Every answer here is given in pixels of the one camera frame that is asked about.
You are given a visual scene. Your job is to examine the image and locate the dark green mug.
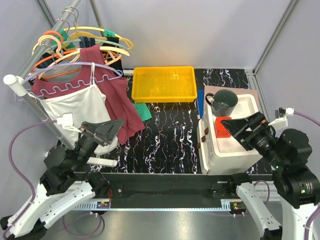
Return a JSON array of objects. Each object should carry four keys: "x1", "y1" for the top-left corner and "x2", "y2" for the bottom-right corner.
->
[{"x1": 205, "y1": 89, "x2": 238, "y2": 117}]

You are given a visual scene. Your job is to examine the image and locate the yellow plastic bin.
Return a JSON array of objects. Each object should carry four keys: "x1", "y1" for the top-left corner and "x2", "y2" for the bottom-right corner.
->
[{"x1": 131, "y1": 66, "x2": 198, "y2": 103}]

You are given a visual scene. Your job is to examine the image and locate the green plastic hanger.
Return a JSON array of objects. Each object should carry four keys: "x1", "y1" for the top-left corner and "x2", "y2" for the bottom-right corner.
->
[{"x1": 45, "y1": 38, "x2": 132, "y2": 56}]

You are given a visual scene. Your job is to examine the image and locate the blue board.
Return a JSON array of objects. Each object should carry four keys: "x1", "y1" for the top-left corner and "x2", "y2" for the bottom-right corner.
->
[{"x1": 197, "y1": 89, "x2": 204, "y2": 119}]

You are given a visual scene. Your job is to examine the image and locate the white tank top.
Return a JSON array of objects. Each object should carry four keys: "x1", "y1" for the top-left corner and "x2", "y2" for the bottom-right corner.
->
[{"x1": 39, "y1": 62, "x2": 120, "y2": 155}]

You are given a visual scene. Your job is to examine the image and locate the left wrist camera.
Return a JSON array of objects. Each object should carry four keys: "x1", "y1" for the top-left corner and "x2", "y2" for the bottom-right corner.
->
[{"x1": 56, "y1": 113, "x2": 81, "y2": 133}]

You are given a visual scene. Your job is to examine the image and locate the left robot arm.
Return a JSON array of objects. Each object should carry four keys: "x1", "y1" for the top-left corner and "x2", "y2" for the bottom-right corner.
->
[{"x1": 0, "y1": 113, "x2": 124, "y2": 240}]

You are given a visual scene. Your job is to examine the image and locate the red cube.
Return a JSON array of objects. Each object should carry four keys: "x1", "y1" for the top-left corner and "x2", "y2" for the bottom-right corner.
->
[{"x1": 214, "y1": 116, "x2": 232, "y2": 139}]

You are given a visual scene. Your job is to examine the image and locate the maroon tank top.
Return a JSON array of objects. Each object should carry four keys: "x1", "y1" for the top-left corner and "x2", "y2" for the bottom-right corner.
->
[{"x1": 30, "y1": 44, "x2": 146, "y2": 146}]

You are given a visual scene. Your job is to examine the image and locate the white foam box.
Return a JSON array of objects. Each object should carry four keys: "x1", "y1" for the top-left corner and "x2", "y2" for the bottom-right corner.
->
[{"x1": 197, "y1": 103, "x2": 262, "y2": 175}]

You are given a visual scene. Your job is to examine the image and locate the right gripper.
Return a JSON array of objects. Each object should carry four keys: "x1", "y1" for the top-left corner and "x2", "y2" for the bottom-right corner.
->
[{"x1": 220, "y1": 109, "x2": 287, "y2": 168}]

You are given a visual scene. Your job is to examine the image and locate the orange plastic hanger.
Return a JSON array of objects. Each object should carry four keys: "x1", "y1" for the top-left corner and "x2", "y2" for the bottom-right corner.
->
[{"x1": 32, "y1": 29, "x2": 123, "y2": 82}]

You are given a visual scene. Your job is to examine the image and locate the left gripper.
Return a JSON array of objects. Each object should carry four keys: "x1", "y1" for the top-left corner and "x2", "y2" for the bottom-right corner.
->
[{"x1": 72, "y1": 118, "x2": 126, "y2": 172}]

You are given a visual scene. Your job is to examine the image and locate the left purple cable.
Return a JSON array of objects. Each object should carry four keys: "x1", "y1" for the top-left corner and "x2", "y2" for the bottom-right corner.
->
[{"x1": 8, "y1": 119, "x2": 106, "y2": 237}]

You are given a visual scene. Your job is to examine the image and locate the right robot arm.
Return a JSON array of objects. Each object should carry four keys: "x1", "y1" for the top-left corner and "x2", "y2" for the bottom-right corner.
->
[{"x1": 221, "y1": 111, "x2": 320, "y2": 240}]

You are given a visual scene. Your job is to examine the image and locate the beige plastic hanger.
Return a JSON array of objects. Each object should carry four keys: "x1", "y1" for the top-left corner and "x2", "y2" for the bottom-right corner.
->
[{"x1": 31, "y1": 35, "x2": 80, "y2": 79}]

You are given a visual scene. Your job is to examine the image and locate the yellow plastic hanger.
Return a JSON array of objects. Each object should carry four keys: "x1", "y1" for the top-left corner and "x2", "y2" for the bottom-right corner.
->
[{"x1": 31, "y1": 26, "x2": 134, "y2": 55}]

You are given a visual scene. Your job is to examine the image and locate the green cloth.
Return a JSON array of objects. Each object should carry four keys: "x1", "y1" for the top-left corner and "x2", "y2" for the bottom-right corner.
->
[{"x1": 133, "y1": 103, "x2": 152, "y2": 122}]

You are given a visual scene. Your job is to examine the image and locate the metal clothes rail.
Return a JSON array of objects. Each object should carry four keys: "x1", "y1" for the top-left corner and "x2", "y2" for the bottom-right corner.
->
[{"x1": 18, "y1": 0, "x2": 81, "y2": 78}]

